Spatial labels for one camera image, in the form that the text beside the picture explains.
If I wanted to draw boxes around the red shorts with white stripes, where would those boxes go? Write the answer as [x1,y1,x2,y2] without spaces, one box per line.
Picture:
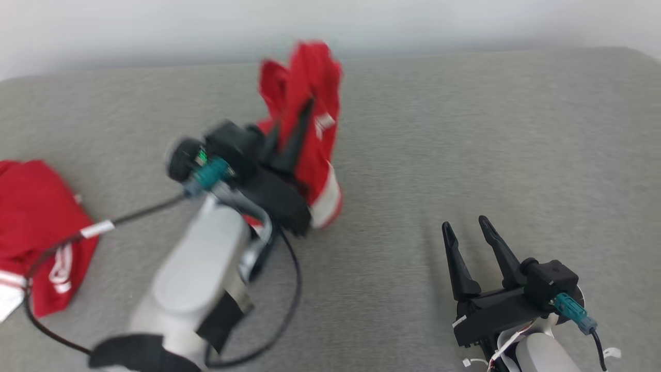
[245,40,344,231]

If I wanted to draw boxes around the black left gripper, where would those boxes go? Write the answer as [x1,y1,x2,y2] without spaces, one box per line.
[240,97,316,237]

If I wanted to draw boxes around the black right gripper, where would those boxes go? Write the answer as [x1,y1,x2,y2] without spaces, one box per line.
[442,215,549,348]

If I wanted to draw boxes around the red and white jersey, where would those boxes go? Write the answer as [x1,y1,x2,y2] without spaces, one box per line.
[0,159,100,324]

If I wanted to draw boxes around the grey fabric sofa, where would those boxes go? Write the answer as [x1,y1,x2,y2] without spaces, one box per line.
[0,46,661,372]

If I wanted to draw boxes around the thin black cable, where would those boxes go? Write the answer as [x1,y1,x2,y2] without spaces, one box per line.
[204,227,303,369]
[23,192,187,357]
[589,327,608,372]

